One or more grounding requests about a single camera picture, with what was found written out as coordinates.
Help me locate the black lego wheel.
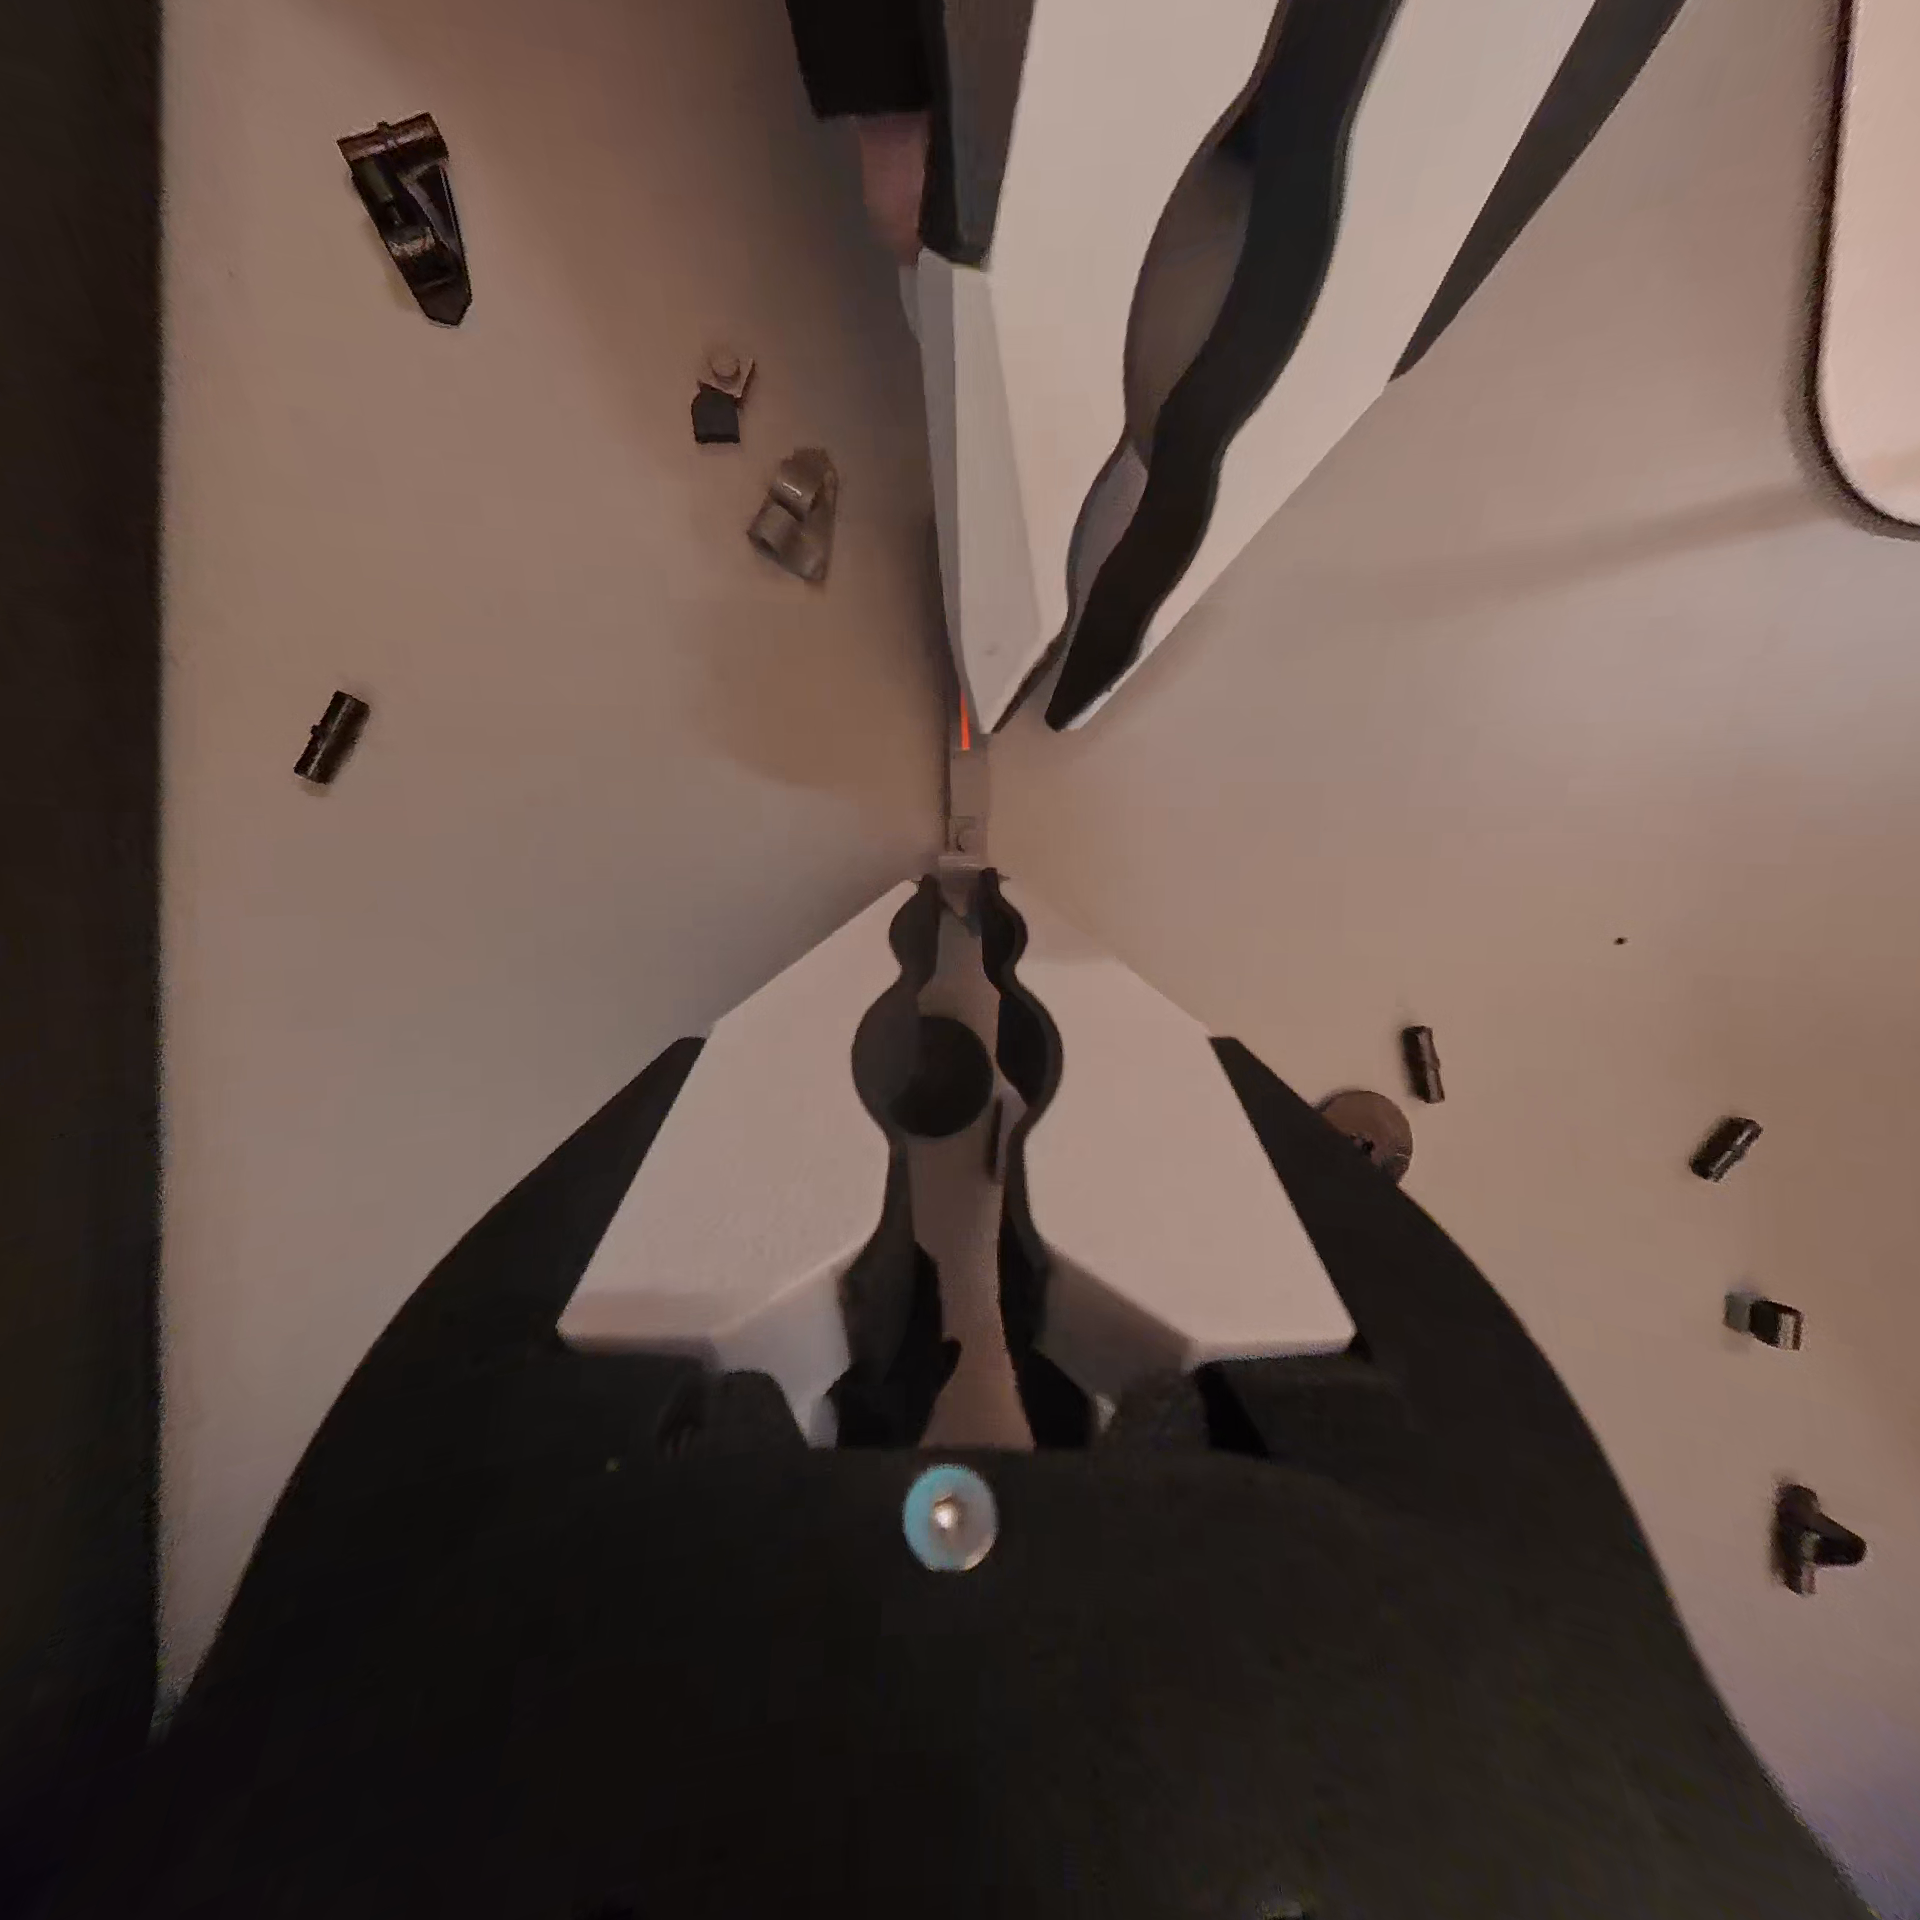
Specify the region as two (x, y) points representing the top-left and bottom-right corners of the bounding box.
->
(891, 1017), (994, 1137)

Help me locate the grey lego bracket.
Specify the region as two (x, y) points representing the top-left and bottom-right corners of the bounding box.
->
(746, 446), (841, 585)

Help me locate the black lego disc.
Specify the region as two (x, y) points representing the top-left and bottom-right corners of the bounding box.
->
(1315, 1088), (1418, 1188)

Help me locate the person's left hand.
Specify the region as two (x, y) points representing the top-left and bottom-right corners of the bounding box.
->
(860, 120), (925, 257)

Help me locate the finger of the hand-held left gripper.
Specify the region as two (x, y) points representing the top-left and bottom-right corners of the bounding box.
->
(897, 0), (1280, 736)
(1041, 0), (1596, 735)

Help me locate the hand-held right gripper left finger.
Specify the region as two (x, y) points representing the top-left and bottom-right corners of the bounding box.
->
(558, 878), (939, 1398)

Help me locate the black angled lego connector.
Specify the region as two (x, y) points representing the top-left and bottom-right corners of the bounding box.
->
(1776, 1484), (1872, 1599)

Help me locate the grey lego tile orange stripe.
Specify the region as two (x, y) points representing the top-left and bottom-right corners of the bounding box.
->
(944, 681), (994, 841)

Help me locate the black connector bottom right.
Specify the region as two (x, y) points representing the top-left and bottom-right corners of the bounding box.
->
(337, 115), (475, 328)

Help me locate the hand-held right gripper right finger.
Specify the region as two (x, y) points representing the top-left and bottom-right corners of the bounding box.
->
(976, 874), (1360, 1391)

